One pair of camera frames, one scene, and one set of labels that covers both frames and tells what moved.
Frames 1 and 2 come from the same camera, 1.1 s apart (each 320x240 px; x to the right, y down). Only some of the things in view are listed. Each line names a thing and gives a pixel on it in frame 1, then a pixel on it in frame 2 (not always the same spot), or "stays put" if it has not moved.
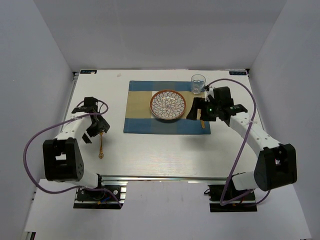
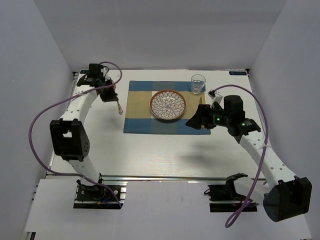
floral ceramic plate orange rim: [167, 104] stays put
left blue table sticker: [88, 71] stays put
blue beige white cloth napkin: [139, 119] stays put
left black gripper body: [97, 126] → [108, 94]
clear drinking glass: [197, 83] stays put
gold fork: [101, 154] → [120, 111]
